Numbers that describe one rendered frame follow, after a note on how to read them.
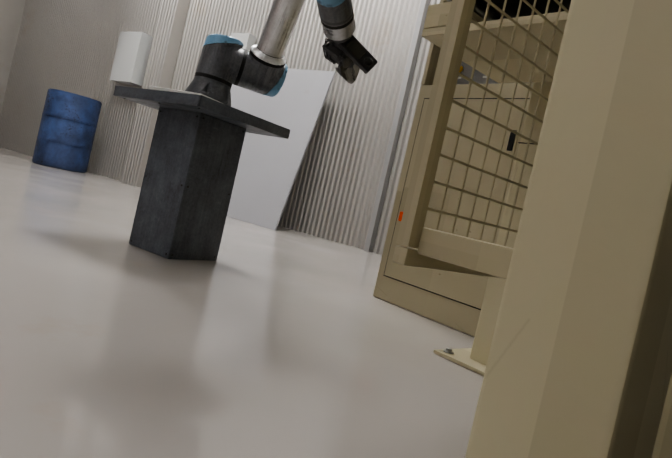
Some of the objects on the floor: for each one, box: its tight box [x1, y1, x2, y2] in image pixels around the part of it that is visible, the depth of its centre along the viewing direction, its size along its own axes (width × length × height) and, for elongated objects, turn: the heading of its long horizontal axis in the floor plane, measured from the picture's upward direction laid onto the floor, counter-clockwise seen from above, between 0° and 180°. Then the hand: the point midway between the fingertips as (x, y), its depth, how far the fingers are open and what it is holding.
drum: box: [32, 88, 102, 173], centre depth 629 cm, size 60×61×90 cm
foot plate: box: [433, 348, 486, 376], centre depth 144 cm, size 27×27×2 cm
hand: (353, 81), depth 160 cm, fingers closed
